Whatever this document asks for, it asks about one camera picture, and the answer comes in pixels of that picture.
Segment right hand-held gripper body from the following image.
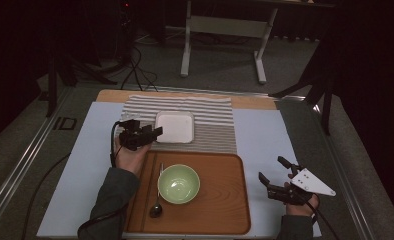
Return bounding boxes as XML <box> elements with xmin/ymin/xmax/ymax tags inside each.
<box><xmin>266</xmin><ymin>166</ymin><xmax>337</xmax><ymax>207</ymax></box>

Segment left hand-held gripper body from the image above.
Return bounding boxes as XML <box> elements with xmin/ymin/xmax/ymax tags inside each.
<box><xmin>118</xmin><ymin>113</ymin><xmax>153</xmax><ymax>152</ymax></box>

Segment white square plate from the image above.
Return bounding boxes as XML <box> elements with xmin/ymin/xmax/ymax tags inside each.
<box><xmin>154</xmin><ymin>110</ymin><xmax>196</xmax><ymax>145</ymax></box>

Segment brown wooden tray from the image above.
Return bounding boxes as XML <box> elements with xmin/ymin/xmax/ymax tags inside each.
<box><xmin>123</xmin><ymin>150</ymin><xmax>252</xmax><ymax>236</ymax></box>

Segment light green bowl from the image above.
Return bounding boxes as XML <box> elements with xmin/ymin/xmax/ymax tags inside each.
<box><xmin>157</xmin><ymin>163</ymin><xmax>201</xmax><ymax>205</ymax></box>

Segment metal spoon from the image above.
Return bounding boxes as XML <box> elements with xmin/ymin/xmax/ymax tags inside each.
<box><xmin>148</xmin><ymin>162</ymin><xmax>165</xmax><ymax>219</ymax></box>

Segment person's left hand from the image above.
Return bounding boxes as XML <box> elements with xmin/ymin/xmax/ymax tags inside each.
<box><xmin>114</xmin><ymin>136</ymin><xmax>153</xmax><ymax>178</ymax></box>

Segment person's right hand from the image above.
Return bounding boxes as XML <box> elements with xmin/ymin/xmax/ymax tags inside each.
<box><xmin>284</xmin><ymin>173</ymin><xmax>320</xmax><ymax>218</ymax></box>

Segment pale blue table mat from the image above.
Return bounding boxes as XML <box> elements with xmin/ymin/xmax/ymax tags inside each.
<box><xmin>36</xmin><ymin>100</ymin><xmax>323</xmax><ymax>238</ymax></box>

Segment grey striped placemat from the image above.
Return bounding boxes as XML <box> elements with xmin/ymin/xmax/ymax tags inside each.
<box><xmin>110</xmin><ymin>94</ymin><xmax>238</xmax><ymax>155</ymax></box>

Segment black metal stand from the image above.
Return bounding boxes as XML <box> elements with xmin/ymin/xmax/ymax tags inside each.
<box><xmin>268</xmin><ymin>43</ymin><xmax>336</xmax><ymax>136</ymax></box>
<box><xmin>44</xmin><ymin>49</ymin><xmax>119</xmax><ymax>118</ymax></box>

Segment black equipment with red light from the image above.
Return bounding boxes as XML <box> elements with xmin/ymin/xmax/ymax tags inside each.
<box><xmin>116</xmin><ymin>0</ymin><xmax>136</xmax><ymax>64</ymax></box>

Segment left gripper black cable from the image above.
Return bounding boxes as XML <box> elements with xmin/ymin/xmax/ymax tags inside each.
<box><xmin>20</xmin><ymin>120</ymin><xmax>130</xmax><ymax>240</ymax></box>

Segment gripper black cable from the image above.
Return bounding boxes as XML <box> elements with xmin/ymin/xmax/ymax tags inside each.
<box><xmin>20</xmin><ymin>120</ymin><xmax>130</xmax><ymax>240</ymax></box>
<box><xmin>299</xmin><ymin>195</ymin><xmax>341</xmax><ymax>240</ymax></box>

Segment aluminium rail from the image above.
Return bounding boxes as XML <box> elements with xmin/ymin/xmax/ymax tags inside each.
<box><xmin>0</xmin><ymin>86</ymin><xmax>73</xmax><ymax>231</ymax></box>
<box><xmin>313</xmin><ymin>103</ymin><xmax>376</xmax><ymax>240</ymax></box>

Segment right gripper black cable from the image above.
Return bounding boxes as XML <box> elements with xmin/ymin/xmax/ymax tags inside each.
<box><xmin>299</xmin><ymin>195</ymin><xmax>341</xmax><ymax>240</ymax></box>

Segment black floor cables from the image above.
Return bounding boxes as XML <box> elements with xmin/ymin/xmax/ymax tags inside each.
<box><xmin>119</xmin><ymin>43</ymin><xmax>159</xmax><ymax>93</ymax></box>

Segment black rectangular floor bracket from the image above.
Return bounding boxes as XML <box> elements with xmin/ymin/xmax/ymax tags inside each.
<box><xmin>52</xmin><ymin>116</ymin><xmax>78</xmax><ymax>132</ymax></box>

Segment white desk frame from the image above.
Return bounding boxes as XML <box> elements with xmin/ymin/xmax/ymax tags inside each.
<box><xmin>179</xmin><ymin>0</ymin><xmax>339</xmax><ymax>85</ymax></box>

